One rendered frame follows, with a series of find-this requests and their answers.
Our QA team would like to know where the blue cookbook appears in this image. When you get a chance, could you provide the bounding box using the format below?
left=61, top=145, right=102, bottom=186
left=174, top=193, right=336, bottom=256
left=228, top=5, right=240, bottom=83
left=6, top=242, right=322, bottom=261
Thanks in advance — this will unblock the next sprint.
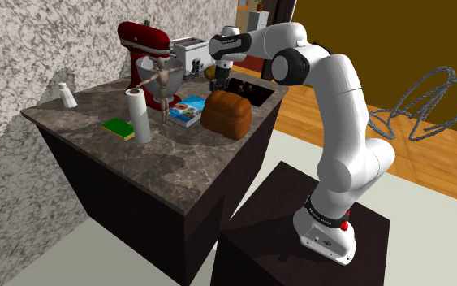
left=167, top=94, right=207, bottom=128

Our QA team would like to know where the grey coiled rope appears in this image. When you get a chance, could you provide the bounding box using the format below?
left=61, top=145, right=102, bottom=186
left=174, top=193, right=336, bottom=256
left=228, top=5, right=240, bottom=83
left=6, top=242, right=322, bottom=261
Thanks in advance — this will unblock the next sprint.
left=367, top=66, right=457, bottom=143

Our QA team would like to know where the wooden mannequin figure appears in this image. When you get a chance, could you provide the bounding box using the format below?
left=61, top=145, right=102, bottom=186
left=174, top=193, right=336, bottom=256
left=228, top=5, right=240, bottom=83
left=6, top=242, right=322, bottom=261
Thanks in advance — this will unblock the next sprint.
left=135, top=56, right=184, bottom=128

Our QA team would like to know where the red stand mixer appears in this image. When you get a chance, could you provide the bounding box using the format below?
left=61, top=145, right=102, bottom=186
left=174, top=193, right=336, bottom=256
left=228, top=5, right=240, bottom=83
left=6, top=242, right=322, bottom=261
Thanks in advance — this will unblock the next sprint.
left=117, top=20, right=186, bottom=112

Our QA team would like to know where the dark kitchen sink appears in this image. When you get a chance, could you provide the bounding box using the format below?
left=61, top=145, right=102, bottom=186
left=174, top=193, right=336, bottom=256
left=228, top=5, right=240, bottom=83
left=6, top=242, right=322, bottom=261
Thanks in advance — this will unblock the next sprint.
left=225, top=76, right=276, bottom=108

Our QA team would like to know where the green and yellow sponge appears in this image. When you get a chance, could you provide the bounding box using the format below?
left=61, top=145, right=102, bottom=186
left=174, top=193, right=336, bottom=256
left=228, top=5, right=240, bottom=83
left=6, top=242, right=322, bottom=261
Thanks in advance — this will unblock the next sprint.
left=101, top=117, right=136, bottom=142

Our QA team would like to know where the brown bread loaf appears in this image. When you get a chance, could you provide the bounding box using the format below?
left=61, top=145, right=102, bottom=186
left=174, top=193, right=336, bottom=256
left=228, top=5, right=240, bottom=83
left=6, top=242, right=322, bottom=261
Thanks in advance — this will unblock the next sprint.
left=200, top=89, right=252, bottom=141

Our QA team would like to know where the white paper towel roll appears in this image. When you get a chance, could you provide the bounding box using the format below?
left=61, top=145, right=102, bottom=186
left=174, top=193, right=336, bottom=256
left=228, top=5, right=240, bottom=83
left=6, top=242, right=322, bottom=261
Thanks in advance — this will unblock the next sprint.
left=124, top=88, right=153, bottom=145

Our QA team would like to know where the white cabinet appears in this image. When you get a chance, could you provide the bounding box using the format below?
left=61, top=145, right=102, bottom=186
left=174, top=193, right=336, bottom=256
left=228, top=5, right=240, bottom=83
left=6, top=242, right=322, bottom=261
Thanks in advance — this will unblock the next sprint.
left=247, top=9, right=270, bottom=33

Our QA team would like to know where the dark counter cabinet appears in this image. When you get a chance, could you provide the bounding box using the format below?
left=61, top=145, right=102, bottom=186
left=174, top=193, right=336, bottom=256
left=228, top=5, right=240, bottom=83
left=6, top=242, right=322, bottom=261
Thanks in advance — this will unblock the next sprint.
left=36, top=93, right=284, bottom=286

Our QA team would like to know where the white salt shaker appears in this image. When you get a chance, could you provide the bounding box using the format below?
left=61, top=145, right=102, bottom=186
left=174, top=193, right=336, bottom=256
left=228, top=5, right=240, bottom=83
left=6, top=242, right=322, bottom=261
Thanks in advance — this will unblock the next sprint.
left=58, top=82, right=78, bottom=109

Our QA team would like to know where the white toaster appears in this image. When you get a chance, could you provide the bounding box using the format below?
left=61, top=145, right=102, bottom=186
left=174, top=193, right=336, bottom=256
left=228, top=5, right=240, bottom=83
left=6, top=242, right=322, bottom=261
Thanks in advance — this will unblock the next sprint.
left=170, top=37, right=216, bottom=79

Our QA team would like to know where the dark robot stand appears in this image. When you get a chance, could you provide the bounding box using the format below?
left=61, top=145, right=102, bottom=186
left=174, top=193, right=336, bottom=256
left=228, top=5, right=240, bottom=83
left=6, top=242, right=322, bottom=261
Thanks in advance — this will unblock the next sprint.
left=209, top=160, right=391, bottom=286

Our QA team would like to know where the small dark shaker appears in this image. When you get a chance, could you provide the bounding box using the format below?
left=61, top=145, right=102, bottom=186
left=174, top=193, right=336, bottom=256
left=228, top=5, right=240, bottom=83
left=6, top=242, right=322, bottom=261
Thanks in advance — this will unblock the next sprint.
left=190, top=58, right=205, bottom=79

